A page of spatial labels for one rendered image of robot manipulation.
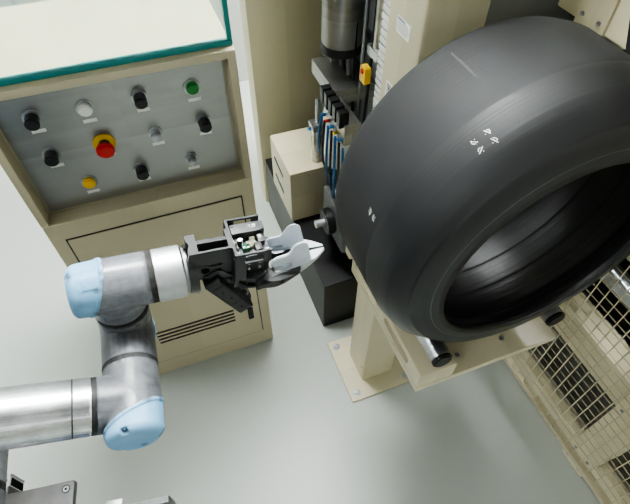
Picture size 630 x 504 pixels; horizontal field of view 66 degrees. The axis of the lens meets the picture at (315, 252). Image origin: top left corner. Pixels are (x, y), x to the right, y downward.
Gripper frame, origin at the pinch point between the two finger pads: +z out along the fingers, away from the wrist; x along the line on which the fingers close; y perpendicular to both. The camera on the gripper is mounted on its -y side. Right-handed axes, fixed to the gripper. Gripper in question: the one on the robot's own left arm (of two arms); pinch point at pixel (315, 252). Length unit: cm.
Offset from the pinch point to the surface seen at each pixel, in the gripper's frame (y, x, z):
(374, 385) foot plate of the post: -116, 18, 47
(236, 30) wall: -87, 246, 52
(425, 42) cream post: 19.9, 25.1, 27.5
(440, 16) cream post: 24.4, 25.2, 29.0
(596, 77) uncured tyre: 30.1, -4.3, 33.3
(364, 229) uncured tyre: 2.4, 0.6, 8.5
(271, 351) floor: -122, 47, 14
